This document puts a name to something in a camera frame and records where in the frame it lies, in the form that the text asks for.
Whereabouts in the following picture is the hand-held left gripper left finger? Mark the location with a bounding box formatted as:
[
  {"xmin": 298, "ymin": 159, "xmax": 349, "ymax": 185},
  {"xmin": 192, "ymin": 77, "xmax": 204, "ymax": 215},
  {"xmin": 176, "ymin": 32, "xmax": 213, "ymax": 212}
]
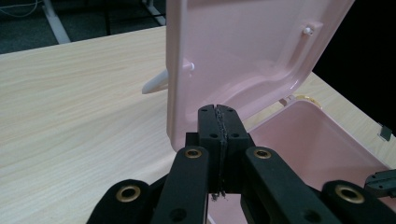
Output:
[{"xmin": 185, "ymin": 104, "xmax": 225, "ymax": 194}]

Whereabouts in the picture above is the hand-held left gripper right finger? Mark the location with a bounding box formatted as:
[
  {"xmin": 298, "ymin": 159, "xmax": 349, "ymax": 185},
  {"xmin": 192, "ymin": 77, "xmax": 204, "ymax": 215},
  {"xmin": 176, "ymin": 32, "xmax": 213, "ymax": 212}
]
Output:
[{"xmin": 216, "ymin": 105, "xmax": 256, "ymax": 194}]

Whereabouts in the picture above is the pink storage box white handle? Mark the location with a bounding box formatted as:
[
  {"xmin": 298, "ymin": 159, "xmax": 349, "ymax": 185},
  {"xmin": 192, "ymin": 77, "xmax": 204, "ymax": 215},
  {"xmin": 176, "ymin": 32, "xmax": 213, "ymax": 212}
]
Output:
[{"xmin": 141, "ymin": 0, "xmax": 396, "ymax": 224}]

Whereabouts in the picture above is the grey tape strip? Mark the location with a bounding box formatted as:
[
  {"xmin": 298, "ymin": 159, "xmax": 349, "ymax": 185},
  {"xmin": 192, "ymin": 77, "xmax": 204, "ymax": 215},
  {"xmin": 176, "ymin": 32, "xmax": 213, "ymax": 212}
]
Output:
[{"xmin": 377, "ymin": 123, "xmax": 394, "ymax": 142}]

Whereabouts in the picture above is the white floor cable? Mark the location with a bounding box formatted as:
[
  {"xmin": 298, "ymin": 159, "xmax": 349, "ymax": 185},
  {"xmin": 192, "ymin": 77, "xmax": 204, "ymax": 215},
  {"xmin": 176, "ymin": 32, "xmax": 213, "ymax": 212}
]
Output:
[{"xmin": 0, "ymin": 0, "xmax": 39, "ymax": 19}]

